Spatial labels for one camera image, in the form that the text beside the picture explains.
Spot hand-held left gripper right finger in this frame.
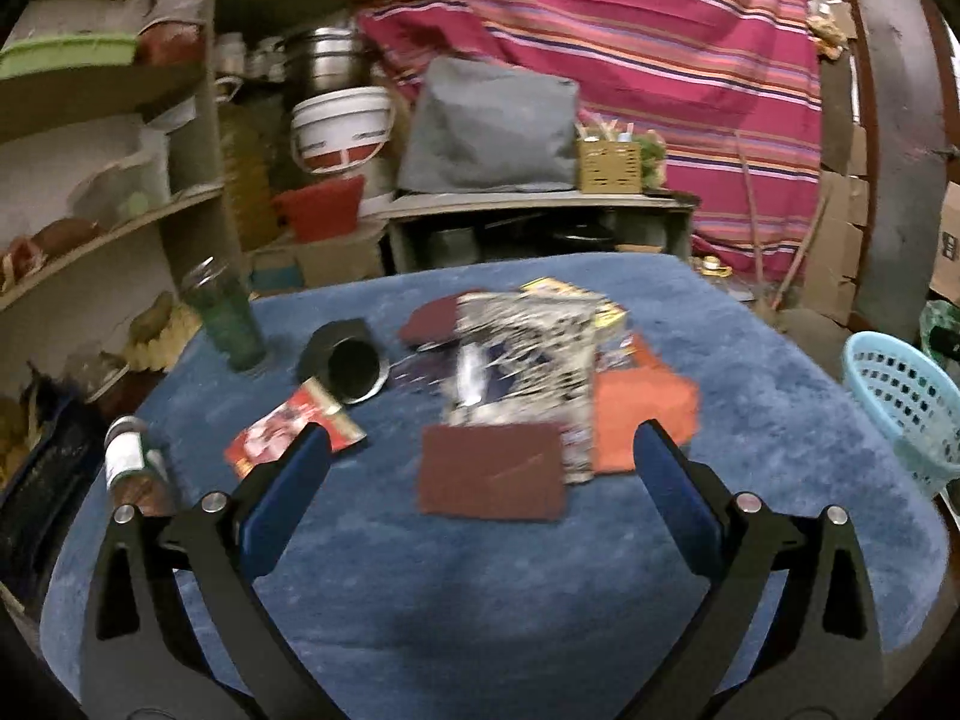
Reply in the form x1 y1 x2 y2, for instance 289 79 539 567
615 420 886 720

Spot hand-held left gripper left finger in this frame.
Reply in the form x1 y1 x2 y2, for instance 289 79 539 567
79 424 353 720

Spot red snack packet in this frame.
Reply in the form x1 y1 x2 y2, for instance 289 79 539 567
223 379 368 481

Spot orange cloth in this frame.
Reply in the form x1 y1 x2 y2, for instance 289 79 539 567
592 334 702 475

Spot black cup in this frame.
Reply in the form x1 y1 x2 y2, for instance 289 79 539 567
296 319 391 406

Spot white label glass jar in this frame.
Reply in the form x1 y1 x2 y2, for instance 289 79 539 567
103 416 177 515

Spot green label glass jar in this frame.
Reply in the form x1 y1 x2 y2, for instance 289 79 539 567
180 256 269 374

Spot yellow egg tray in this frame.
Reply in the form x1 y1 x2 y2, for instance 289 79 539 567
124 307 203 372

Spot maroon scouring pad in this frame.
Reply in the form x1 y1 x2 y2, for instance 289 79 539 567
420 422 567 522
397 295 462 350

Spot black and white patterned packet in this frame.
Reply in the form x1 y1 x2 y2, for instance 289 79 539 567
442 289 608 485

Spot potato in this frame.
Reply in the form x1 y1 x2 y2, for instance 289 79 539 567
129 292 177 338

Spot blue fleece blanket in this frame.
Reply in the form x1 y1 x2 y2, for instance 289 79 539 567
37 253 950 720

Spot cardboard box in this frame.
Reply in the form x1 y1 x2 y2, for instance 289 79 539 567
251 221 387 290

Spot light blue plastic basket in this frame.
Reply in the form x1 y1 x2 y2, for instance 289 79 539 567
840 331 960 500

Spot yellow printed box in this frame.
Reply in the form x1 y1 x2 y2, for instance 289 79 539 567
521 277 627 331

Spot dark plastic crate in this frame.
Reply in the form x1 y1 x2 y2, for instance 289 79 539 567
0 390 106 601

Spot red plastic basket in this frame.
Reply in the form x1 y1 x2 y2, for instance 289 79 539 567
271 176 367 243

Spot stacked cardboard boxes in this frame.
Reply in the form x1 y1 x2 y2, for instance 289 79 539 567
799 120 871 323

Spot yellow oil bottle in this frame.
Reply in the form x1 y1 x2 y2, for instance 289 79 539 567
217 101 282 248

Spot yellow woven box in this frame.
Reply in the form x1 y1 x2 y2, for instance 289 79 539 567
576 136 644 194

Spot clear plastic container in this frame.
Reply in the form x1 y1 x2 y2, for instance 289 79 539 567
71 150 170 226

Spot white plastic bucket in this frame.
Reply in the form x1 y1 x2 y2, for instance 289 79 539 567
289 86 397 175

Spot wooden shelf unit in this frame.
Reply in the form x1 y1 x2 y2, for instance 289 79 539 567
0 0 248 316

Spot grey fabric cover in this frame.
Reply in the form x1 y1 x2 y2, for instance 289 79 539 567
396 56 582 194

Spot steel pot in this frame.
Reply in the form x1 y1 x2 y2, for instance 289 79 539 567
283 26 372 95

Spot pink striped cloth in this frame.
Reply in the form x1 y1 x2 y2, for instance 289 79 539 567
341 0 826 278

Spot green plastic basin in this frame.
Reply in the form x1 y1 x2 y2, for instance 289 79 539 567
0 30 140 80

